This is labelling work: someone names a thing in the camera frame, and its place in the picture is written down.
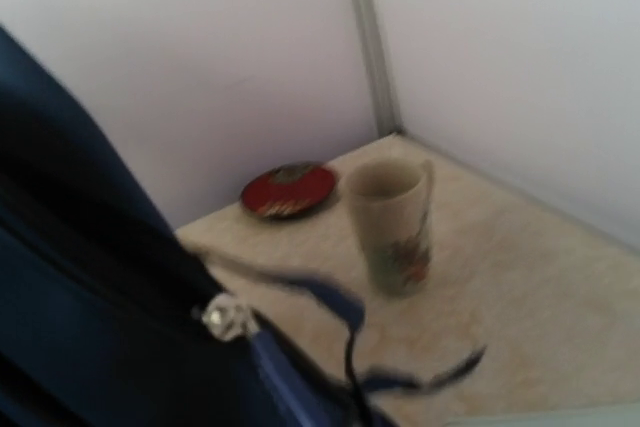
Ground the red floral round coaster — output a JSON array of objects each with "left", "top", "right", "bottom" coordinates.
[{"left": 239, "top": 162, "right": 338, "bottom": 221}]

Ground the white floral paper cup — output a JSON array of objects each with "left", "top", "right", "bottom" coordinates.
[{"left": 342, "top": 157, "right": 435, "bottom": 297}]

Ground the navy blue student backpack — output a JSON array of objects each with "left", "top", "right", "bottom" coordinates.
[{"left": 1, "top": 33, "right": 484, "bottom": 426}]

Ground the left aluminium frame post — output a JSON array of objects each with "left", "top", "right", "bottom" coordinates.
[{"left": 351, "top": 0, "right": 404, "bottom": 137}]

